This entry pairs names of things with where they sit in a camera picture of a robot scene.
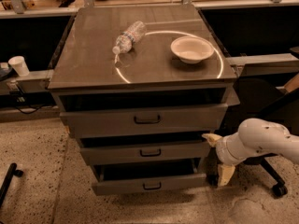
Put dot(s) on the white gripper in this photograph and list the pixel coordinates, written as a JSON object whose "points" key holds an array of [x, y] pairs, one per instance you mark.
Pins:
{"points": [[222, 150]]}

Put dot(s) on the white paper cup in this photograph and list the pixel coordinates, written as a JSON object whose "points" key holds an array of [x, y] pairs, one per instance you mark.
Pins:
{"points": [[19, 65]]}

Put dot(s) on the clear plastic water bottle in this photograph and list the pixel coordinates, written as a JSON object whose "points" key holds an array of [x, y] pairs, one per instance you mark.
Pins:
{"points": [[126, 40]]}

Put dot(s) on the black pole on floor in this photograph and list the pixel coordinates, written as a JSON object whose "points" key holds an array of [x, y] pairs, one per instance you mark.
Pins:
{"points": [[11, 172]]}

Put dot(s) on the grey drawer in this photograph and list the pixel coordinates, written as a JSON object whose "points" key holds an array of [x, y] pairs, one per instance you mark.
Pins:
{"points": [[97, 152], [136, 121], [148, 176]]}

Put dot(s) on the grey top drawer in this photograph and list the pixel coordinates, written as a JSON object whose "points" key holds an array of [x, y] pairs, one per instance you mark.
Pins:
{"points": [[136, 121]]}

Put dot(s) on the grey metal rail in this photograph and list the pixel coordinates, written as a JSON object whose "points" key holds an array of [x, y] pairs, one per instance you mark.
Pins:
{"points": [[258, 65]]}

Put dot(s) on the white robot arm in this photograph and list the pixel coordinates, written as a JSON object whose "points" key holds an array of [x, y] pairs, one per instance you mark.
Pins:
{"points": [[254, 138]]}

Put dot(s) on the grey drawer cabinet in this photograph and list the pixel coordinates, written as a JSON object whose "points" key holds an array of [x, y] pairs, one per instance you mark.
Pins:
{"points": [[89, 76]]}

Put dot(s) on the black office chair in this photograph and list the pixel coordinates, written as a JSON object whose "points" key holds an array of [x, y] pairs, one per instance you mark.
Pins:
{"points": [[261, 100]]}

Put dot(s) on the grey bottom drawer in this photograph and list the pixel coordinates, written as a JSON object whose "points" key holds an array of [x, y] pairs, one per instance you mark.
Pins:
{"points": [[148, 176]]}

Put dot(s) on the white bowl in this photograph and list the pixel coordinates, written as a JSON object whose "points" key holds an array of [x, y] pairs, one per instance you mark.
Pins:
{"points": [[192, 50]]}

